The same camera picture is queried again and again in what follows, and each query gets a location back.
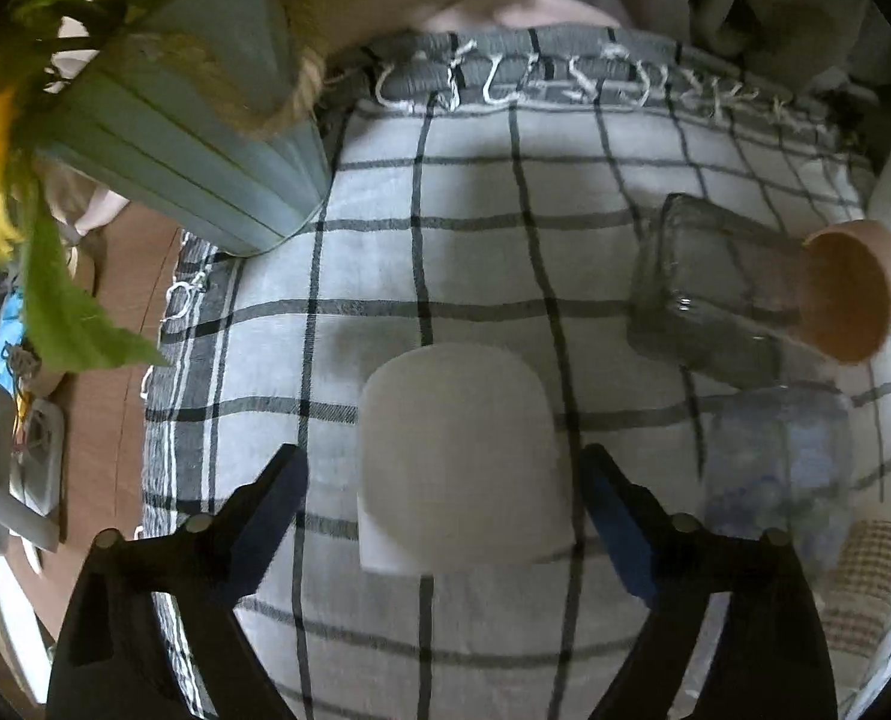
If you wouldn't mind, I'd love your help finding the yellow sunflower bouquet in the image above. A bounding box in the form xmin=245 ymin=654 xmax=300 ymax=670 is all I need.
xmin=0 ymin=0 xmax=485 ymax=376

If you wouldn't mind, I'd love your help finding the checked white tablecloth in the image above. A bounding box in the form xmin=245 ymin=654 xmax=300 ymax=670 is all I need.
xmin=143 ymin=26 xmax=873 ymax=718

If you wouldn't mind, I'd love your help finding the light blue flower pot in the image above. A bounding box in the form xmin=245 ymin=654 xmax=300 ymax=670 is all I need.
xmin=34 ymin=0 xmax=331 ymax=257

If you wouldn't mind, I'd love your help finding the white plastic cup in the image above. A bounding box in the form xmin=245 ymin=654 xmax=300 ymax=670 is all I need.
xmin=358 ymin=343 xmax=575 ymax=575

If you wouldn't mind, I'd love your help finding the smoky grey glass cup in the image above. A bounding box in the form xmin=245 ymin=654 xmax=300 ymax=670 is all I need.
xmin=628 ymin=193 xmax=827 ymax=390

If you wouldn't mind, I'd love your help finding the clear plastic jar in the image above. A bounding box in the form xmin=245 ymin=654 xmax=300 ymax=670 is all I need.
xmin=701 ymin=385 xmax=854 ymax=585

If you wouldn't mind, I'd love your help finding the peach pink cup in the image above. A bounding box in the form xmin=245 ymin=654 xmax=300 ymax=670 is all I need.
xmin=797 ymin=220 xmax=891 ymax=366

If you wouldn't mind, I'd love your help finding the plaid paper cup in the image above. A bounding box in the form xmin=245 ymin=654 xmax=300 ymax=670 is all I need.
xmin=820 ymin=520 xmax=891 ymax=660

